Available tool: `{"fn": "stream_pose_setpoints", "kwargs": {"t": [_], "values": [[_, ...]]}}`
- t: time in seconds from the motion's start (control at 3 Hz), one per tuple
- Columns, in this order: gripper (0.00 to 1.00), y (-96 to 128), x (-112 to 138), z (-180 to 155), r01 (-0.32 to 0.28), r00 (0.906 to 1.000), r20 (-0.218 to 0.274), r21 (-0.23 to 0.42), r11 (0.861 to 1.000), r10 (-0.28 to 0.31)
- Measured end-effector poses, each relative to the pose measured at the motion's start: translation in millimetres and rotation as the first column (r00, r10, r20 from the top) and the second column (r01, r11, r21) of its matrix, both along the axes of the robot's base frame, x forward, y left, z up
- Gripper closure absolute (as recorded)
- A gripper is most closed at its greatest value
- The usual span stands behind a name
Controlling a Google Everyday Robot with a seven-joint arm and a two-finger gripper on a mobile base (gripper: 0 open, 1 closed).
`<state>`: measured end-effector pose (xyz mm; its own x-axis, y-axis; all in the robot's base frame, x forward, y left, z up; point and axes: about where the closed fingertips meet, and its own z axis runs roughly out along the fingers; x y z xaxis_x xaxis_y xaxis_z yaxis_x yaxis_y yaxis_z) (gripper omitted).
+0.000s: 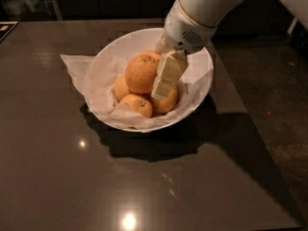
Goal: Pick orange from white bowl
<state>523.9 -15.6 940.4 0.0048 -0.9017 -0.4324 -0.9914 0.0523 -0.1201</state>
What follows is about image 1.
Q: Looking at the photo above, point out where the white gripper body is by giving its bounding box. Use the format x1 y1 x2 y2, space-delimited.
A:
163 0 216 54

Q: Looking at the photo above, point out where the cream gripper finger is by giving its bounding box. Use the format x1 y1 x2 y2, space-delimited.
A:
151 50 189 100
154 38 171 55

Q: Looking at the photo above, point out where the orange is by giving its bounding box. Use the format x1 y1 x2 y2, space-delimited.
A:
125 55 158 94
114 75 131 101
118 94 153 118
141 49 161 61
149 87 178 114

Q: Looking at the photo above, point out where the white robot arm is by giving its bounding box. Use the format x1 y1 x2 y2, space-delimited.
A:
151 0 308 100

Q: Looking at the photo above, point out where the white bowl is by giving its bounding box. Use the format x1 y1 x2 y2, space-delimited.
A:
84 27 215 134

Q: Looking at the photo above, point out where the white paper liner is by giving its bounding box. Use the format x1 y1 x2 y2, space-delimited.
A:
60 41 213 131

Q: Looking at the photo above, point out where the cluttered background shelf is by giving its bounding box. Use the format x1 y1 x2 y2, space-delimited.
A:
0 0 62 21

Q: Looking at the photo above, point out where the black stovetop edge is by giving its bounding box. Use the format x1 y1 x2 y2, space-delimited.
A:
0 21 18 42

